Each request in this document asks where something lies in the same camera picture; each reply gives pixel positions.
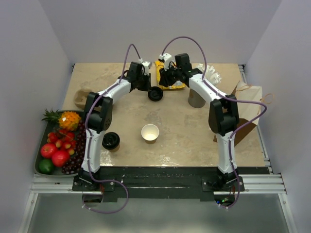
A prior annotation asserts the red apple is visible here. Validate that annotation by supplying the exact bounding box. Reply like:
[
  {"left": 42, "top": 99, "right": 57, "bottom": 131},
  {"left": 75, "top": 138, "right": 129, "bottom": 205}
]
[
  {"left": 40, "top": 143, "right": 58, "bottom": 159},
  {"left": 52, "top": 150, "right": 70, "bottom": 167}
]

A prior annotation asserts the red strawberries cluster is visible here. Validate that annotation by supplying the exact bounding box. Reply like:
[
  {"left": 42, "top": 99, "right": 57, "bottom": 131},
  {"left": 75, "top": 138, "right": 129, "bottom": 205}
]
[{"left": 47, "top": 128, "right": 76, "bottom": 155}]

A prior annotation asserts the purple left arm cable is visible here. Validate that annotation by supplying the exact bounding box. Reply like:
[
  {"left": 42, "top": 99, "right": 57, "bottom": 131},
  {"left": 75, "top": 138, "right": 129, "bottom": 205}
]
[{"left": 82, "top": 43, "right": 129, "bottom": 214}]

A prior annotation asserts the aluminium frame rail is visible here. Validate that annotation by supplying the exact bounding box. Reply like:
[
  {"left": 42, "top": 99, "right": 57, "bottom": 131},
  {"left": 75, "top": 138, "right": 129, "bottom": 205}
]
[{"left": 214, "top": 174, "right": 298, "bottom": 233}]

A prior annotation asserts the grey straw holder cup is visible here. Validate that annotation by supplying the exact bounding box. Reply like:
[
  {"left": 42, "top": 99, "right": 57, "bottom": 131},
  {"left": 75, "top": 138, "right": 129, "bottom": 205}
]
[{"left": 188, "top": 89, "right": 206, "bottom": 108}]

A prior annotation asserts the small pineapple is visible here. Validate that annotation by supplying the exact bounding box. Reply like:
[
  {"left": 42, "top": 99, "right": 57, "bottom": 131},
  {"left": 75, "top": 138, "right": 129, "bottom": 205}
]
[{"left": 42, "top": 109, "right": 62, "bottom": 123}]

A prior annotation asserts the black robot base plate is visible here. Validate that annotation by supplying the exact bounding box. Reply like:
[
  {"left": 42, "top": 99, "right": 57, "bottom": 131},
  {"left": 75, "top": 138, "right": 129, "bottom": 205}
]
[{"left": 72, "top": 166, "right": 245, "bottom": 202}]

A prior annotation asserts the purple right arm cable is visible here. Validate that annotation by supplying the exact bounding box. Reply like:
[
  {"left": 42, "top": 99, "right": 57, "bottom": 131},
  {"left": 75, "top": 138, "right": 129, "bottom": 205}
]
[{"left": 161, "top": 36, "right": 268, "bottom": 209}]

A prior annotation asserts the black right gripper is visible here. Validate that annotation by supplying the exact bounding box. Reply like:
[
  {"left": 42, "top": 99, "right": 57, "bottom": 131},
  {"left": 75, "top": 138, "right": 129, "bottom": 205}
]
[{"left": 159, "top": 64, "right": 182, "bottom": 87}]

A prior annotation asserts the orange horned melon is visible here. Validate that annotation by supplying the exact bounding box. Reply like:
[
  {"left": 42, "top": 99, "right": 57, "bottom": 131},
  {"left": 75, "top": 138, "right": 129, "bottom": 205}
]
[{"left": 58, "top": 111, "right": 81, "bottom": 131}]

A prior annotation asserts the brown paper bag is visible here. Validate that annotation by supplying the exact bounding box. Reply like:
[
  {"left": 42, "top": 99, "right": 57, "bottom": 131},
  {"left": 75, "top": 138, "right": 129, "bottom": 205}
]
[{"left": 213, "top": 80, "right": 275, "bottom": 146}]

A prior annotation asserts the green fruit tray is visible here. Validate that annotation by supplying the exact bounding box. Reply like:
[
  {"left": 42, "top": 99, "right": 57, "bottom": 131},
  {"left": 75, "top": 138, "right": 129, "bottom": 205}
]
[{"left": 34, "top": 110, "right": 86, "bottom": 177}]

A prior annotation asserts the purple grapes bunch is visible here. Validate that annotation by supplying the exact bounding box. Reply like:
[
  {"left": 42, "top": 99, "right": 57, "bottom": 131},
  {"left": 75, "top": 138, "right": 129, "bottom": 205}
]
[{"left": 62, "top": 120, "right": 86, "bottom": 175}]

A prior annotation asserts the green lime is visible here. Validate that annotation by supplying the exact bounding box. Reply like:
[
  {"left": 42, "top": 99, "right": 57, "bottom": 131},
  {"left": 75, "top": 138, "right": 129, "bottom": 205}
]
[{"left": 38, "top": 159, "right": 55, "bottom": 175}]

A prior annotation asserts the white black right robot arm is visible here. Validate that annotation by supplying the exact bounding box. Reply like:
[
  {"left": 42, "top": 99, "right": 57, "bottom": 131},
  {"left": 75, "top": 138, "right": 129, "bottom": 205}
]
[{"left": 158, "top": 53, "right": 239, "bottom": 191}]

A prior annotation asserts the yellow snack bag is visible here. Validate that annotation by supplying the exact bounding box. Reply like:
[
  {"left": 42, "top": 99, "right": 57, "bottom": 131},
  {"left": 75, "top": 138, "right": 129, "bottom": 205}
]
[{"left": 155, "top": 61, "right": 187, "bottom": 90}]

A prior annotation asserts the cardboard cup carrier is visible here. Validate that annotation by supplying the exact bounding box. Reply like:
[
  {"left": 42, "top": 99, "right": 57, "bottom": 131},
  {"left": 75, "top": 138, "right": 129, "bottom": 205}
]
[{"left": 73, "top": 88, "right": 97, "bottom": 109}]

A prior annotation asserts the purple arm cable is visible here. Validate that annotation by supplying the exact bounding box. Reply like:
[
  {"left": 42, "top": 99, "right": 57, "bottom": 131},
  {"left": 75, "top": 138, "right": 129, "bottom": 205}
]
[
  {"left": 161, "top": 36, "right": 268, "bottom": 209},
  {"left": 82, "top": 43, "right": 129, "bottom": 214}
]

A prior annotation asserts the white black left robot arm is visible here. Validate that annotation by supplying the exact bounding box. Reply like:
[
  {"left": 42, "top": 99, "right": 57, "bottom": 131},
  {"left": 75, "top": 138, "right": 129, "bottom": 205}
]
[{"left": 79, "top": 61, "right": 152, "bottom": 190}]

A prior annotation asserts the black plastic cup lid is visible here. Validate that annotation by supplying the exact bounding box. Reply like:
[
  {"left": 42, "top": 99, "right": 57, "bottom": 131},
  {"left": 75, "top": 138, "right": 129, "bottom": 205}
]
[{"left": 102, "top": 132, "right": 120, "bottom": 150}]

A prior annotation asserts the brown paper cup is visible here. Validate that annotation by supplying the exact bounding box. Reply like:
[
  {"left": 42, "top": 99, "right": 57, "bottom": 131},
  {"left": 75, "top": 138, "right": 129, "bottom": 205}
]
[
  {"left": 108, "top": 144, "right": 120, "bottom": 152},
  {"left": 141, "top": 124, "right": 159, "bottom": 144}
]

